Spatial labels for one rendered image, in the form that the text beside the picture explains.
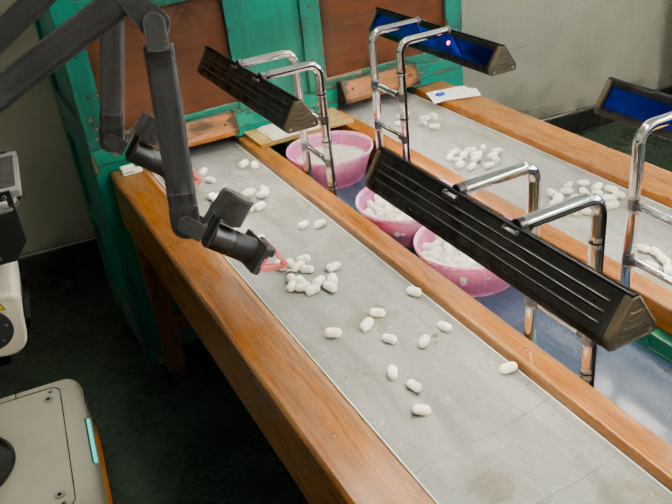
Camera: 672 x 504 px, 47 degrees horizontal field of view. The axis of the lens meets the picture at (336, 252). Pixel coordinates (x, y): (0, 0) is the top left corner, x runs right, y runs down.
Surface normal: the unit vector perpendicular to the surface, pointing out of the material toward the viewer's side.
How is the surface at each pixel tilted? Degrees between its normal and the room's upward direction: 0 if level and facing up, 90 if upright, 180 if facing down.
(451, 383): 0
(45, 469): 0
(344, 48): 90
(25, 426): 0
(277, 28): 90
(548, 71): 90
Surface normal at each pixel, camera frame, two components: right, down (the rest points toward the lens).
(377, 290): -0.11, -0.86
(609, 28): 0.38, 0.43
